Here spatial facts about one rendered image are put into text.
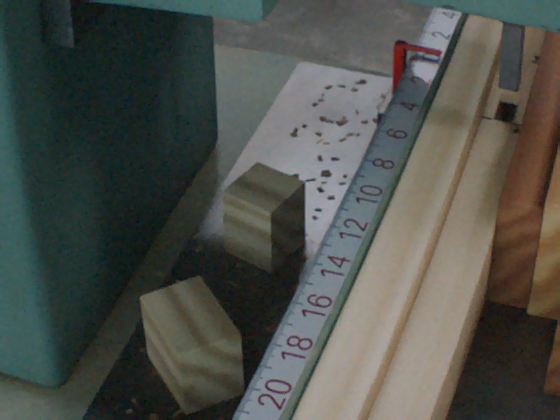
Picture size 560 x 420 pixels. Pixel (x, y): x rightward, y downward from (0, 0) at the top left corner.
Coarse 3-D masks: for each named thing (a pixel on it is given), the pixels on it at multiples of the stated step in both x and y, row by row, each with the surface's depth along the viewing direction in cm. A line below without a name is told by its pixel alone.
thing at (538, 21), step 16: (400, 0) 45; (416, 0) 45; (432, 0) 45; (448, 0) 44; (464, 0) 44; (480, 0) 44; (496, 0) 44; (512, 0) 43; (528, 0) 43; (544, 0) 43; (496, 16) 44; (512, 16) 44; (528, 16) 44; (544, 16) 43
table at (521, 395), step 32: (480, 320) 46; (512, 320) 46; (544, 320) 46; (480, 352) 45; (512, 352) 45; (544, 352) 45; (480, 384) 43; (512, 384) 43; (448, 416) 42; (480, 416) 42; (512, 416) 42; (544, 416) 42
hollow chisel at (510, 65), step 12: (504, 24) 48; (504, 36) 48; (516, 36) 48; (504, 48) 48; (516, 48) 48; (504, 60) 49; (516, 60) 48; (504, 72) 49; (516, 72) 49; (504, 84) 49; (516, 84) 49
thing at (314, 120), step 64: (256, 64) 79; (320, 64) 79; (256, 128) 73; (320, 128) 73; (192, 192) 69; (320, 192) 68; (192, 256) 64; (128, 320) 61; (256, 320) 61; (0, 384) 57; (128, 384) 57
